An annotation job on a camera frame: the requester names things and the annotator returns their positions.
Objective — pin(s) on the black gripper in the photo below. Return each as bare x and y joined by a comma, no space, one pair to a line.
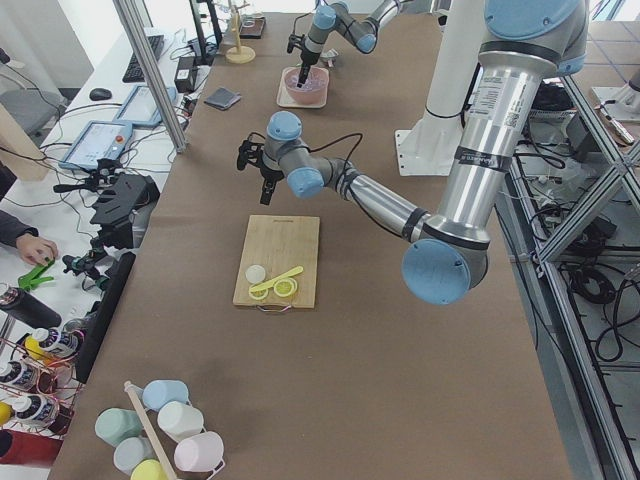
307,59
270,175

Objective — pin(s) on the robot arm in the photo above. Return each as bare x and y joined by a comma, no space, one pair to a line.
336,17
522,43

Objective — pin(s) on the pink bowl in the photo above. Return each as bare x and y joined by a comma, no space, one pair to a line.
316,98

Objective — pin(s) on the person hand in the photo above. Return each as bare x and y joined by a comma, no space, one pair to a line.
36,250

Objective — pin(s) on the cream rectangular tray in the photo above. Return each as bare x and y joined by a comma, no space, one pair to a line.
284,101

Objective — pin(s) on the bamboo cutting board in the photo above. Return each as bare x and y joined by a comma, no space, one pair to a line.
279,243

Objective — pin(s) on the wooden mug stand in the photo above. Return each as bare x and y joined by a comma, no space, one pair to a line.
238,54

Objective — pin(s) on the grey purple folded cloth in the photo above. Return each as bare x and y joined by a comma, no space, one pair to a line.
222,98

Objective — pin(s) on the white lemon end piece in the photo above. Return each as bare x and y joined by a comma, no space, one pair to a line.
255,274

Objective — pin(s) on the yellow plastic knife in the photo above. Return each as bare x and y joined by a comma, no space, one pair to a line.
271,282

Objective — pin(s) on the lemon slice upper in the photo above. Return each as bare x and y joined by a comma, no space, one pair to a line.
285,287

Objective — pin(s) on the lemon slice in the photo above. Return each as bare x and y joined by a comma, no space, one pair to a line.
285,287
258,294

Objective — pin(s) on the lemon slice lower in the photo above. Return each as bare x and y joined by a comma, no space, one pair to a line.
258,294

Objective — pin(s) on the blue teach pendant far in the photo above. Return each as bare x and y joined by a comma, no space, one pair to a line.
139,109

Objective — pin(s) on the blue teach pendant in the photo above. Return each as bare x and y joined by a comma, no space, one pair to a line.
98,140
139,109

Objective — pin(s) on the black device stand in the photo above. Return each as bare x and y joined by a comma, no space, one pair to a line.
123,207

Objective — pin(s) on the blue teach pendant near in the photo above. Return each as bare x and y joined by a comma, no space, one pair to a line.
98,140

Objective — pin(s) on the black computer mouse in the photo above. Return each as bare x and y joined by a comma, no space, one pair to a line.
100,94

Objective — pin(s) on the green hand tool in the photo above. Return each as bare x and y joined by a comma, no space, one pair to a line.
37,276

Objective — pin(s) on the pastel cup rack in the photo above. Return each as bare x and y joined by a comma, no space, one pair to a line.
162,435

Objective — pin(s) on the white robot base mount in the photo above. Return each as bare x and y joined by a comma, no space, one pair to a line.
428,148

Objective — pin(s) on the aluminium frame post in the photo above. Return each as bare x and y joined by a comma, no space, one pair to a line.
131,21

